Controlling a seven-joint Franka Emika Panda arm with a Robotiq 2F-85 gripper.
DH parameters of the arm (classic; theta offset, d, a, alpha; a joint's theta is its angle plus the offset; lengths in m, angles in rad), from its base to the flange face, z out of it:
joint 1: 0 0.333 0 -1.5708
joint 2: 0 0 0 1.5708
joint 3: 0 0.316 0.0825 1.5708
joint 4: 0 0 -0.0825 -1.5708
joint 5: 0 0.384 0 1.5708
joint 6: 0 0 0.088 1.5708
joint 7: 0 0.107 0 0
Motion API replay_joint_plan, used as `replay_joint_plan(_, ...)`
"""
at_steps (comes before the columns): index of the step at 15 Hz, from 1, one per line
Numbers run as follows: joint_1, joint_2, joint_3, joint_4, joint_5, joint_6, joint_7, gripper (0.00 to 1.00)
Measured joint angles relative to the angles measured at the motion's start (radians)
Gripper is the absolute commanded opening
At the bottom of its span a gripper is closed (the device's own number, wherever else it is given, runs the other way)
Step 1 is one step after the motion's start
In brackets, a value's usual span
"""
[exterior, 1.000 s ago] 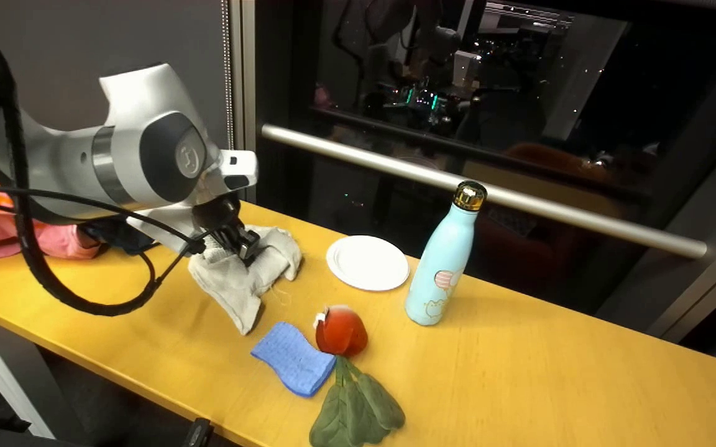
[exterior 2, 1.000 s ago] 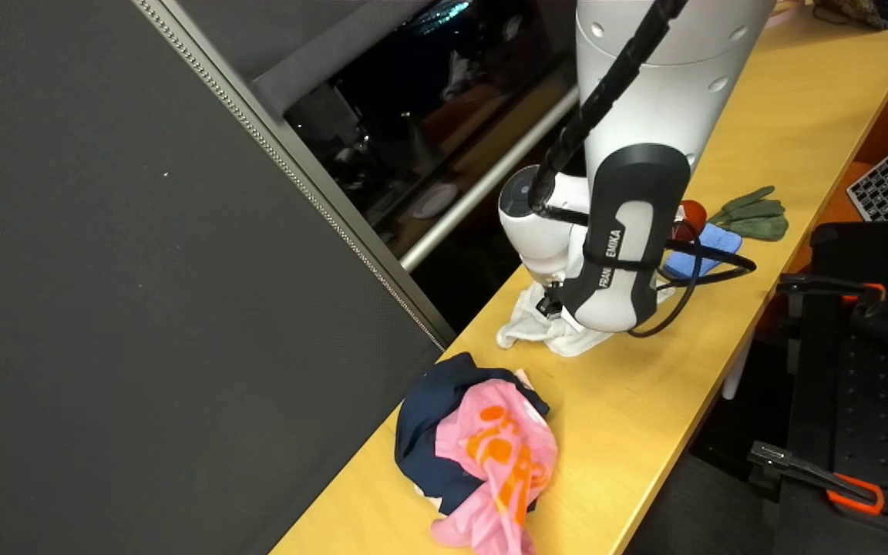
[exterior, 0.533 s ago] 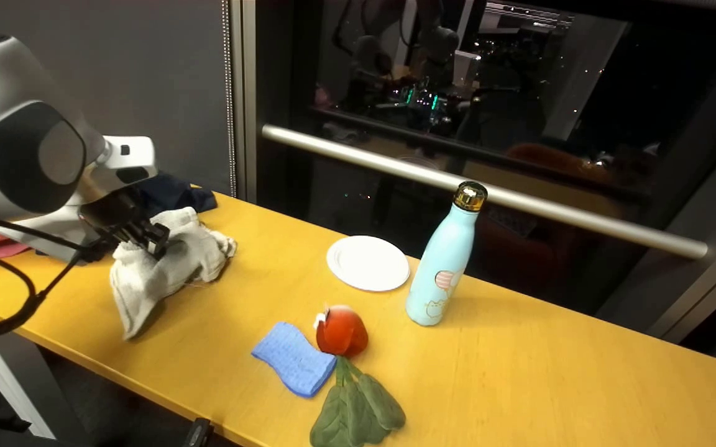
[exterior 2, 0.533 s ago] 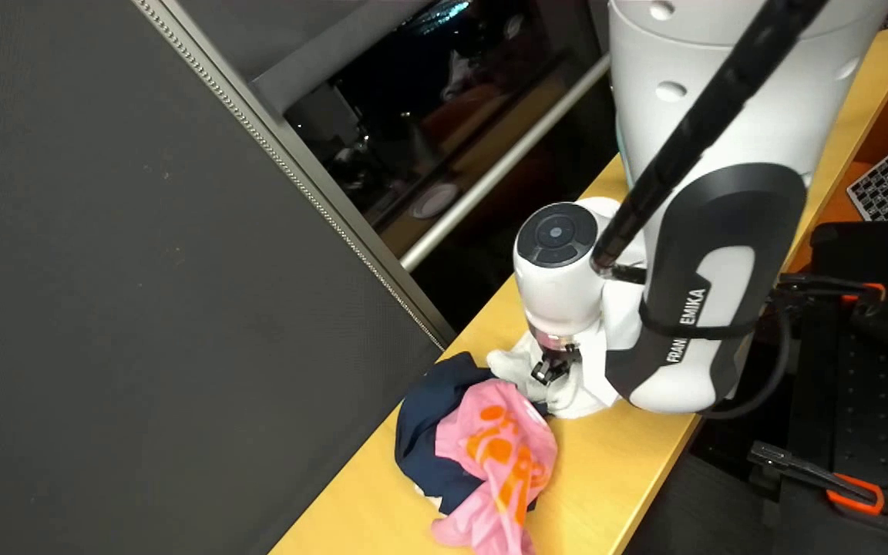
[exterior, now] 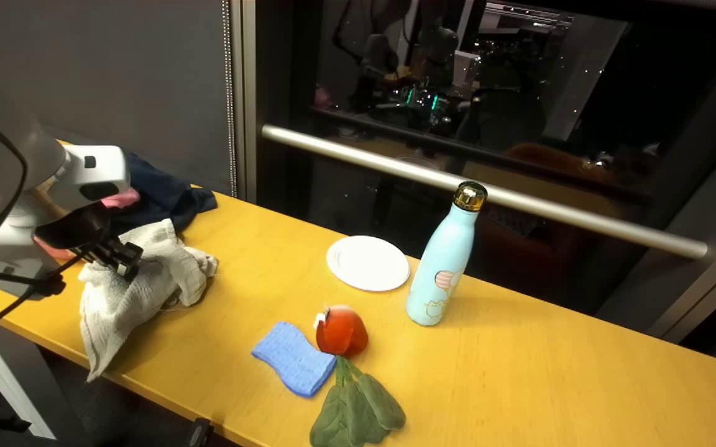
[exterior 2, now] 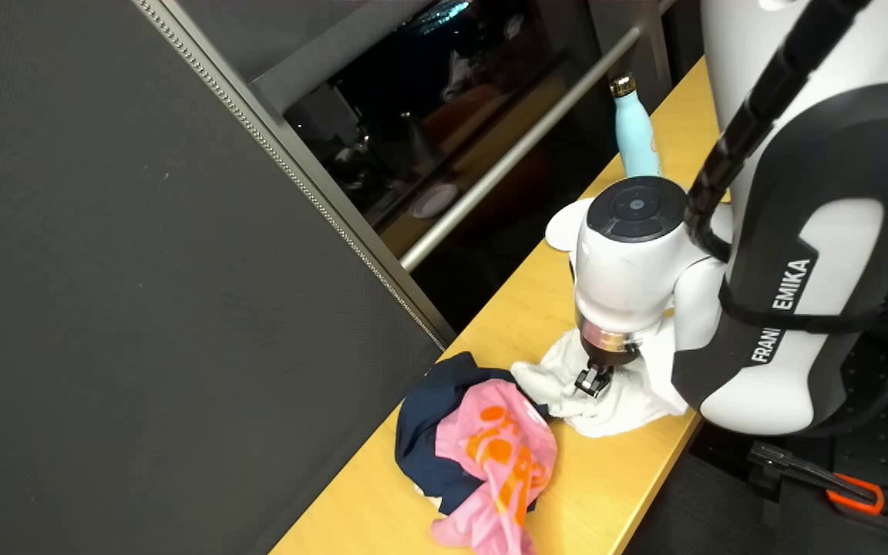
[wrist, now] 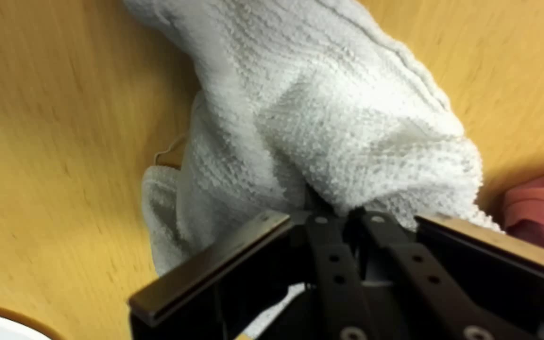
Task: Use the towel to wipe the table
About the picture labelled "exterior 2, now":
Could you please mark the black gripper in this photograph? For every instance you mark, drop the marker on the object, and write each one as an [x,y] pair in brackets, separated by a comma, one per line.
[609,344]

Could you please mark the white grey towel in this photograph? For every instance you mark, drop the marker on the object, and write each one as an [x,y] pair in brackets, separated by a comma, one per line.
[631,407]

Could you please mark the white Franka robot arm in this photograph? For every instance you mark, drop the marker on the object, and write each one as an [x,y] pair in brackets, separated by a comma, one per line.
[823,204]

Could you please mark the pink orange patterned cloth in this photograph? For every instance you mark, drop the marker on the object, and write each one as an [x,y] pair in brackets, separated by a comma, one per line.
[496,453]

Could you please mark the navy blue cloth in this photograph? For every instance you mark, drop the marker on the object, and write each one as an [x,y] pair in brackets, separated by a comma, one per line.
[429,432]

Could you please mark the silver metal handrail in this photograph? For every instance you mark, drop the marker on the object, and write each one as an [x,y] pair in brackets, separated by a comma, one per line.
[526,143]

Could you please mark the black orange clamp tool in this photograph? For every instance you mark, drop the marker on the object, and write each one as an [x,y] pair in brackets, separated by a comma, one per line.
[823,481]

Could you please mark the light blue water bottle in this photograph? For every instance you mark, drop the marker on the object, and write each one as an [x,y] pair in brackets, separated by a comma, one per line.
[634,129]

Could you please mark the grey window frame post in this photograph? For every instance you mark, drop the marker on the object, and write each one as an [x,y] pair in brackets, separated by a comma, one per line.
[311,175]

